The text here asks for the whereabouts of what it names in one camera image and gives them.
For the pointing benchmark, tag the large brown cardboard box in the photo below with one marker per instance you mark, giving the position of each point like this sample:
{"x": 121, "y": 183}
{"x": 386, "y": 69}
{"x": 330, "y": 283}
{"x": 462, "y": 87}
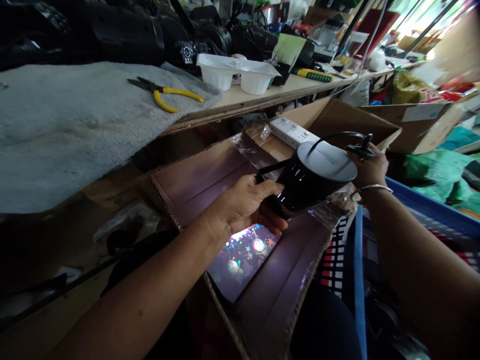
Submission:
{"x": 416, "y": 120}

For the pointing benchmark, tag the grey towel cloth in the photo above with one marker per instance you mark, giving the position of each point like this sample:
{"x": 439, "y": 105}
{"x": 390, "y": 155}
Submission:
{"x": 78, "y": 123}

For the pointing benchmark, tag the green white card box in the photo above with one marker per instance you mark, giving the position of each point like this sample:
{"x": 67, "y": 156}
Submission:
{"x": 288, "y": 50}

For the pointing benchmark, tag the person's right hand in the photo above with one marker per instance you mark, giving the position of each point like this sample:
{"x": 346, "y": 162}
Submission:
{"x": 371, "y": 168}

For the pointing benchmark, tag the yellow green screwdriver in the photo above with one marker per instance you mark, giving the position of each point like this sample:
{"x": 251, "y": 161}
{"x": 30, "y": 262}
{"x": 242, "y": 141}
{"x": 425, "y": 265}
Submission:
{"x": 313, "y": 74}

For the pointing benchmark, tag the person's left hand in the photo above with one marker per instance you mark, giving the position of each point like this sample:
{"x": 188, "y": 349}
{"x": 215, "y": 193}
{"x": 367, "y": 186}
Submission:
{"x": 240, "y": 204}

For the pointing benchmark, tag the open brown cardboard box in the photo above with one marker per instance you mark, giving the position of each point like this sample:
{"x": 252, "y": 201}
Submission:
{"x": 247, "y": 240}

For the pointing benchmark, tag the wooden workbench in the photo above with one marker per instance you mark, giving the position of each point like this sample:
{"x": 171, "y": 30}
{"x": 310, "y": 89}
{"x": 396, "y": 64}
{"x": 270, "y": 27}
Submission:
{"x": 240, "y": 97}

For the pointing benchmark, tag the checkered cloth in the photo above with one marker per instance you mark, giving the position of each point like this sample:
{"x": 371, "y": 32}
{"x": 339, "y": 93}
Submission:
{"x": 335, "y": 258}

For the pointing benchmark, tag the black cylindrical projector lamp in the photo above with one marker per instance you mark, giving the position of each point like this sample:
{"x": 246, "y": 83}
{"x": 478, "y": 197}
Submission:
{"x": 311, "y": 180}

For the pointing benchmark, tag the clear plastic bag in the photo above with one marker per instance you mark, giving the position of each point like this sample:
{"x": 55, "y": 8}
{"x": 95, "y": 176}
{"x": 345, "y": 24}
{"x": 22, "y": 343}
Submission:
{"x": 249, "y": 148}

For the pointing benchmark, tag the white power strip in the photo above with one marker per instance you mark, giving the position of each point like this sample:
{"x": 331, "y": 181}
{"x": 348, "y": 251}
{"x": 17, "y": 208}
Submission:
{"x": 294, "y": 132}

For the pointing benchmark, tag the white plastic cup tray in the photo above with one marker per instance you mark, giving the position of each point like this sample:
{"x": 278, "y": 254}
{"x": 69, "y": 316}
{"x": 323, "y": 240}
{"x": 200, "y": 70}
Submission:
{"x": 236, "y": 73}

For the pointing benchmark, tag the blue plastic crate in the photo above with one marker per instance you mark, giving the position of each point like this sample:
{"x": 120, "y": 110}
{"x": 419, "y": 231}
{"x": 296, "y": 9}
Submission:
{"x": 416, "y": 225}

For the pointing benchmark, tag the person's right fingers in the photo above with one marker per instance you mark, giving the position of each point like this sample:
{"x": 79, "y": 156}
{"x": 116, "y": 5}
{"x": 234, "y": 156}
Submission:
{"x": 369, "y": 153}

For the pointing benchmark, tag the pile of black projector lamps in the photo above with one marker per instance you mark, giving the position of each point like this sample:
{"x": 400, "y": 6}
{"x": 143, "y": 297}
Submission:
{"x": 123, "y": 32}

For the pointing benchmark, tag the person's legs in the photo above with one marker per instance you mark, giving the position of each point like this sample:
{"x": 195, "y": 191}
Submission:
{"x": 322, "y": 326}

